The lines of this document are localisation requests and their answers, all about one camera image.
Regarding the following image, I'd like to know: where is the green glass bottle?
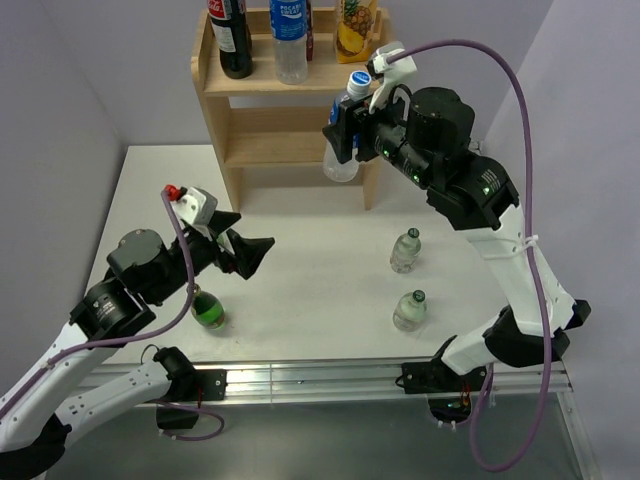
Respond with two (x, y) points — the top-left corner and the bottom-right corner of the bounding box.
(191, 285), (225, 329)

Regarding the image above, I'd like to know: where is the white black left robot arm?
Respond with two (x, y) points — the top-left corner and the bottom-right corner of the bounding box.
(1, 212), (275, 479)

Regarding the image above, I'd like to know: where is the wooden two-tier shelf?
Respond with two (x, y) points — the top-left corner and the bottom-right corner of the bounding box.
(191, 7), (363, 211)

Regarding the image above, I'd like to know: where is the clear glass bottle rear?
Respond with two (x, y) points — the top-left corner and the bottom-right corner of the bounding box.
(390, 227), (421, 274)

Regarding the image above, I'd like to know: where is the clear glass bottle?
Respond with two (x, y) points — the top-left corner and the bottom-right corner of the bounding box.
(392, 290), (427, 332)
(390, 227), (421, 274)

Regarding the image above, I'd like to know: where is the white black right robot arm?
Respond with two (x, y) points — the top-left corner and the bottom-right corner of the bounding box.
(323, 87), (591, 392)

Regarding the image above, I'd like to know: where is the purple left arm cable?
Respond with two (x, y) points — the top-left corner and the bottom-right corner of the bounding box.
(0, 192), (226, 441)

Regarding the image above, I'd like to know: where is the clear glass bottle front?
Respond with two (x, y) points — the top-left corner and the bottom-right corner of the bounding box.
(392, 290), (427, 332)

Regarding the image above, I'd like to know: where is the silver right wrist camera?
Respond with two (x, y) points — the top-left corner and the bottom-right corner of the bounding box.
(366, 41), (417, 114)

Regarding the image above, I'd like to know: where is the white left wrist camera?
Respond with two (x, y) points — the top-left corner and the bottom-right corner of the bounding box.
(164, 185), (218, 237)

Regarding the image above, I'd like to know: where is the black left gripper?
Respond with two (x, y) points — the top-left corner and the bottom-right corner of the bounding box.
(150, 209), (275, 302)

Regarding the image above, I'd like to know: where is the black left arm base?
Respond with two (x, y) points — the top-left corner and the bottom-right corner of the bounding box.
(155, 369), (227, 433)

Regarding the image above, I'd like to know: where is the Pocari Sweat bottle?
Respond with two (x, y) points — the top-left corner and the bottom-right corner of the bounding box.
(269, 0), (308, 85)
(323, 70), (372, 183)

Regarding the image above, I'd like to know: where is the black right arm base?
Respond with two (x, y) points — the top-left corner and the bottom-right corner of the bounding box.
(395, 361), (487, 395)

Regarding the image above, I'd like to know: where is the aluminium frame rail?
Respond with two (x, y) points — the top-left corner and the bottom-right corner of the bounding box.
(79, 140), (601, 480)

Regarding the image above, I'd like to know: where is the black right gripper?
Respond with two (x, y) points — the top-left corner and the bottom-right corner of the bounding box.
(323, 78), (437, 190)

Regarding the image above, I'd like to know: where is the blue grape juice carton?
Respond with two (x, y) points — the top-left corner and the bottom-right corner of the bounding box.
(305, 0), (314, 62)

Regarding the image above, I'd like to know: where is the pineapple juice carton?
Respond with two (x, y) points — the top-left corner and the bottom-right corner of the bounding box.
(334, 0), (377, 64)

